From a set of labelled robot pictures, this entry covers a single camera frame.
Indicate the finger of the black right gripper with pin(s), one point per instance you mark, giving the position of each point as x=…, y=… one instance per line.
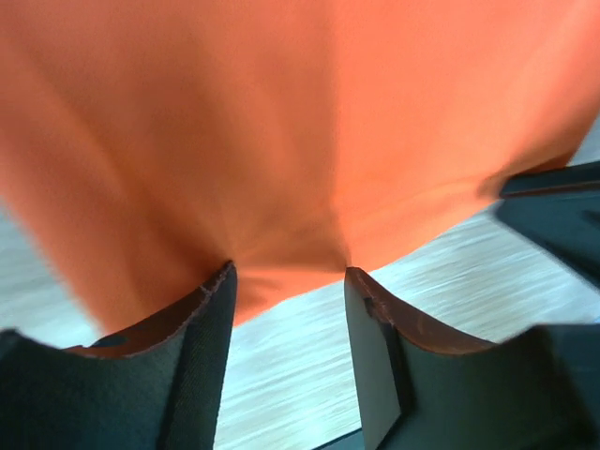
x=558, y=211

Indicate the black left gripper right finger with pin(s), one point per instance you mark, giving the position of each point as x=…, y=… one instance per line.
x=422, y=384

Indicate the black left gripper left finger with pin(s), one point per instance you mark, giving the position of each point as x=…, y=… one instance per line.
x=154, y=385

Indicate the orange t shirt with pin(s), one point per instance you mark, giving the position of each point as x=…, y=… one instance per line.
x=146, y=143

